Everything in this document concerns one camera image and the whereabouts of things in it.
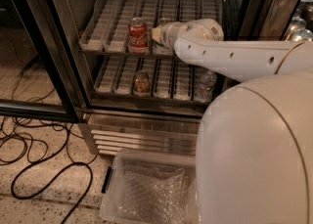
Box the bubble wrap sheet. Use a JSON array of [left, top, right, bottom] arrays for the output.
[[117, 165, 189, 224]]

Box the middle wire shelf with trays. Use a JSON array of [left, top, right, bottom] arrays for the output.
[[79, 0, 222, 53]]

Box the green white 7up can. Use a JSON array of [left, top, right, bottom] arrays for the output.
[[153, 18, 173, 56]]

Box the red coca-cola can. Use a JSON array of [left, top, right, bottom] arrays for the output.
[[128, 18, 148, 54]]

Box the silver can top right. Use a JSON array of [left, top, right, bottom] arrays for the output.
[[283, 17, 306, 41]]

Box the clear plastic storage bin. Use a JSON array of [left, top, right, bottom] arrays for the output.
[[100, 149, 201, 224]]

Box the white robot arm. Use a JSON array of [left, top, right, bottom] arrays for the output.
[[152, 19, 313, 224]]

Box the clear plastic water bottle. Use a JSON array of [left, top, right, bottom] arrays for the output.
[[194, 70, 217, 103]]

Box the open glass fridge door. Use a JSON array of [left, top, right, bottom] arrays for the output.
[[0, 0, 82, 123]]

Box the wire shelf with trays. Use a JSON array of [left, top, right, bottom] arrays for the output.
[[79, 0, 222, 53], [94, 56, 208, 103]]

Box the bottom wire shelf with trays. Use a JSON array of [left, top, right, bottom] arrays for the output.
[[94, 56, 208, 103]]

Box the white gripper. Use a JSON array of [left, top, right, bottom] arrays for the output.
[[152, 22, 186, 49]]

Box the stainless steel fridge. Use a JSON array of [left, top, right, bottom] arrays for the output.
[[53, 0, 309, 155]]

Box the gold brown can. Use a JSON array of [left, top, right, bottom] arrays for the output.
[[134, 70, 150, 97]]

